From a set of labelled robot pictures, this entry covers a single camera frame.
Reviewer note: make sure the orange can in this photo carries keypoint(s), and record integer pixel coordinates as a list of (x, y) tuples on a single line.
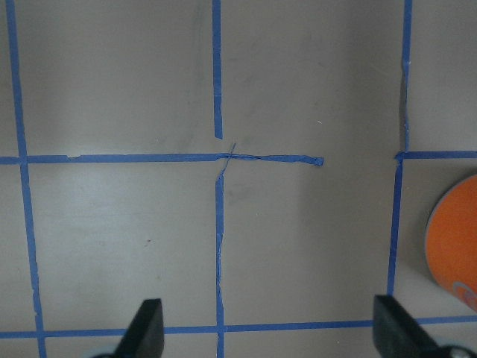
[(450, 242)]

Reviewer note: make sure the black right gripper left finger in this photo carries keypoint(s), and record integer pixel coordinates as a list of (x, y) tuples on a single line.
[(145, 335)]

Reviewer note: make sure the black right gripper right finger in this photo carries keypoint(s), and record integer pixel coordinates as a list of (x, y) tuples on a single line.
[(397, 334)]

